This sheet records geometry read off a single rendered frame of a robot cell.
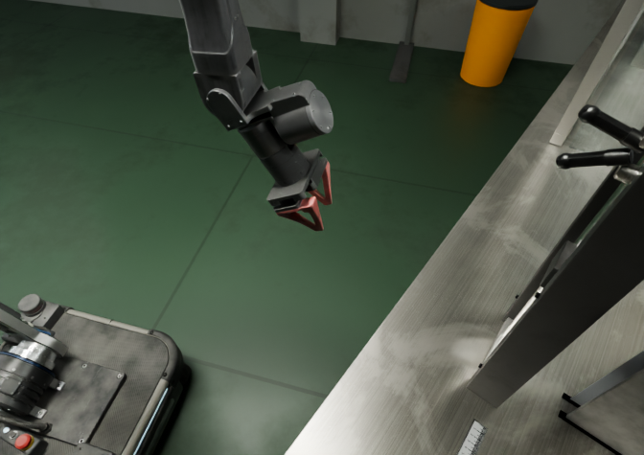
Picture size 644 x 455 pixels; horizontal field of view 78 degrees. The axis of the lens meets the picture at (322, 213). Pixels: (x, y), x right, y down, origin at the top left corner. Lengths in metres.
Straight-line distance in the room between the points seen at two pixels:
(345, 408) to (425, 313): 0.21
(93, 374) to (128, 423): 0.21
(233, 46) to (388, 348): 0.51
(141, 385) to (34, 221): 1.27
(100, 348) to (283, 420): 0.67
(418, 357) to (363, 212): 1.43
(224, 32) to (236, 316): 1.41
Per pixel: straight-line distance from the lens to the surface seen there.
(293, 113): 0.51
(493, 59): 3.10
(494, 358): 0.60
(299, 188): 0.57
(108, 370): 1.52
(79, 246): 2.25
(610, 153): 0.37
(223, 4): 0.48
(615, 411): 0.68
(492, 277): 0.82
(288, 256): 1.89
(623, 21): 1.04
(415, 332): 0.72
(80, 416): 1.50
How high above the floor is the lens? 1.54
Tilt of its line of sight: 49 degrees down
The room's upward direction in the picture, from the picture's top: straight up
